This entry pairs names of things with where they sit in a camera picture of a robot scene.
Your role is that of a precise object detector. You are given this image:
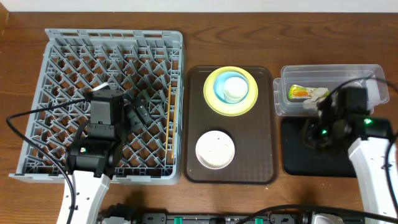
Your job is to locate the yellow plate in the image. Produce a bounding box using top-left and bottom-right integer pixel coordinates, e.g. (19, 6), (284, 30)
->
(203, 66), (259, 116)

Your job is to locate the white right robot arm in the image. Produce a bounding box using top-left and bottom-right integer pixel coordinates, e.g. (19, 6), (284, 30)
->
(303, 100), (397, 223)

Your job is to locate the yellow green snack wrapper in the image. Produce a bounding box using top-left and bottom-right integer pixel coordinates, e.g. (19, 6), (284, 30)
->
(288, 85), (317, 100)

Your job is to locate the white cup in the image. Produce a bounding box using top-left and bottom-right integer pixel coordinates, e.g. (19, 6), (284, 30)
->
(223, 77), (248, 103)

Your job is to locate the left wooden chopstick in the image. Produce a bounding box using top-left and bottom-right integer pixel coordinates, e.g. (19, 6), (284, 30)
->
(165, 84), (172, 156)

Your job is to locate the clear plastic bin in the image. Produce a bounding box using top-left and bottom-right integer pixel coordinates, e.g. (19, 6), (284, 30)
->
(273, 64), (389, 116)

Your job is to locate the right wooden chopstick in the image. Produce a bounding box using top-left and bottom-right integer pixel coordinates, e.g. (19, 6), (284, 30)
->
(171, 91), (178, 161)

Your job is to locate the white rice bowl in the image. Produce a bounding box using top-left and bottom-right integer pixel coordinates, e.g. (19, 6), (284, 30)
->
(195, 131), (236, 170)

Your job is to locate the grey plastic dish rack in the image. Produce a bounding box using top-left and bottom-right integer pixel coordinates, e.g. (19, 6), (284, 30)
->
(11, 29), (185, 185)

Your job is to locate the light blue bowl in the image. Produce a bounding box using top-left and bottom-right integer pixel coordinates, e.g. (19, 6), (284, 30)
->
(213, 72), (249, 104)

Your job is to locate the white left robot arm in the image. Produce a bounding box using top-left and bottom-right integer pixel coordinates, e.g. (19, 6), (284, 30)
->
(57, 96), (150, 223)

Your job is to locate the black tray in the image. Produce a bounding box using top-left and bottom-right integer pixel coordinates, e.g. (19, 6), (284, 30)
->
(280, 117), (356, 178)

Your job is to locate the wooden chopstick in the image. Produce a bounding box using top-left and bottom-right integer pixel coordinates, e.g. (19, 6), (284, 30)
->
(171, 91), (178, 161)
(165, 84), (172, 156)

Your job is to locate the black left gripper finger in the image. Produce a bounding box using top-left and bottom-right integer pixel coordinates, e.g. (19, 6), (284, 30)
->
(134, 98), (152, 124)
(124, 105), (144, 132)

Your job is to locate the brown serving tray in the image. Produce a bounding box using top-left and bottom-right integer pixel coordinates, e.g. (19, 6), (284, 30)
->
(183, 66), (278, 185)

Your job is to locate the white tissue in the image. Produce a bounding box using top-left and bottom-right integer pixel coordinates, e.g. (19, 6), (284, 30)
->
(303, 88), (329, 110)

